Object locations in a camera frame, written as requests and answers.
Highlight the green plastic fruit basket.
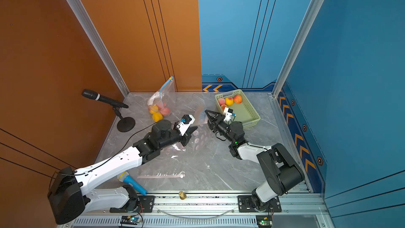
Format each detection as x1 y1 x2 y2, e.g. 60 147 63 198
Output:
215 89 261 129

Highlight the yellow peach pink spot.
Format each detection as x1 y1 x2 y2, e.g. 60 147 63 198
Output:
225 97 234 107

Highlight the clear blue-zipper zip bag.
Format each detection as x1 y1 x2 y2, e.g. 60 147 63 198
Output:
147 76 175 119

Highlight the left green circuit board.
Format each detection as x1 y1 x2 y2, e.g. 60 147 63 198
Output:
120 215 142 228

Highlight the brass knob on rail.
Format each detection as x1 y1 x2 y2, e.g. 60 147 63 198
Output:
178 191 187 200

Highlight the right green circuit board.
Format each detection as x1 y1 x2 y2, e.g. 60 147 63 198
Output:
256 215 273 228

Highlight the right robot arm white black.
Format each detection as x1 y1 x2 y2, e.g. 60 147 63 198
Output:
205 110 305 212

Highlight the pink peach basket corner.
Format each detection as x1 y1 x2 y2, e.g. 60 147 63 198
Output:
218 98 226 106

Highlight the pink-dotted zip bag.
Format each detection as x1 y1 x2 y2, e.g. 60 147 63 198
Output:
169 99 213 158

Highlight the orange red wrinkled peach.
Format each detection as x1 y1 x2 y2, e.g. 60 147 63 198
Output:
233 95 243 104

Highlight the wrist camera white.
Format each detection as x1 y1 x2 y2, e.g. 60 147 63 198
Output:
176 115 195 136
223 107 236 123

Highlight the blue handheld microphone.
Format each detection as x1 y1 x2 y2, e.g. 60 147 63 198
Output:
117 171 147 195

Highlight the aluminium front rail frame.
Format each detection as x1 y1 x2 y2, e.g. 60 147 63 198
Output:
63 192 334 228

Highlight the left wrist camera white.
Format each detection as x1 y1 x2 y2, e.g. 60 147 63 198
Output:
176 115 195 136

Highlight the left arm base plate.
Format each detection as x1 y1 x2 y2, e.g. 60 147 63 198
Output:
109 195 155 213

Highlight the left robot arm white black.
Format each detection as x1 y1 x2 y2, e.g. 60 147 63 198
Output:
47 115 197 225

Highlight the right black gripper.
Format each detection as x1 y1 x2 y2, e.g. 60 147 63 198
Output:
205 111 236 145

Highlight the green circuit board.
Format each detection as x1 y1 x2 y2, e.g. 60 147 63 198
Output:
120 215 142 228
256 215 273 228

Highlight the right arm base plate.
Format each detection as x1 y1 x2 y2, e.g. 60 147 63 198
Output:
237 195 282 213

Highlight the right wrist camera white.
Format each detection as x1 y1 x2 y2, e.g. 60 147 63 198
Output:
223 107 236 123

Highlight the black microphone on stand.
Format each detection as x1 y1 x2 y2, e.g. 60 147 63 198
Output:
82 89 136 133

